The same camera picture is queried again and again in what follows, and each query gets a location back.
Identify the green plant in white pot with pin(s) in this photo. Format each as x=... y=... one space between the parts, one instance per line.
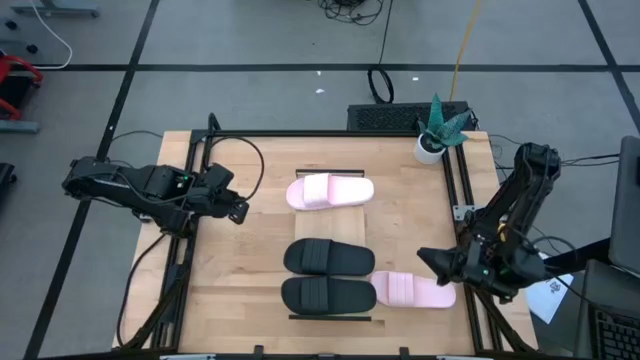
x=436 y=137

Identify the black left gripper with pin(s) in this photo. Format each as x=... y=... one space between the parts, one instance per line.
x=212 y=200

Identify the white paper sheet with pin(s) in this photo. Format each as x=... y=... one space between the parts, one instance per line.
x=547 y=300

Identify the black keyboard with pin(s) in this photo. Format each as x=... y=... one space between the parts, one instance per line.
x=385 y=117

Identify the black slide sandal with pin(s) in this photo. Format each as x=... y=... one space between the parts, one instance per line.
x=327 y=295
x=330 y=256

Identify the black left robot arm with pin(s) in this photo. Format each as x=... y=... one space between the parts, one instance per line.
x=125 y=182

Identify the wooden shelf with black frame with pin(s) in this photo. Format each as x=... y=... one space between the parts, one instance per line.
x=330 y=225

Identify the grey desk foot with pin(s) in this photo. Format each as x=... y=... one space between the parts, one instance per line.
x=17 y=126
x=55 y=7

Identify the red metal cart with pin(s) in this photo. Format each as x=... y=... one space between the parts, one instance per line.
x=22 y=62

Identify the black table rig frame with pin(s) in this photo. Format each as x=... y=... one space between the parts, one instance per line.
x=325 y=133

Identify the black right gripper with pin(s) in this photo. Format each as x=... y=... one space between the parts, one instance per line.
x=470 y=267

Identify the dark laptop with keyboard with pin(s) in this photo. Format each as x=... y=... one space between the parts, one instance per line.
x=615 y=335

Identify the pink slide sandal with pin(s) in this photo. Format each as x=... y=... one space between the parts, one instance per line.
x=415 y=290
x=330 y=191

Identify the black metal bar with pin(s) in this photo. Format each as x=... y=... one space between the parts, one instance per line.
x=585 y=252

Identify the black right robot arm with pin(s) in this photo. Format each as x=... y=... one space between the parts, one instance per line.
x=520 y=200

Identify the grey laptop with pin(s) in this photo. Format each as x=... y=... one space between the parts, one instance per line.
x=627 y=210

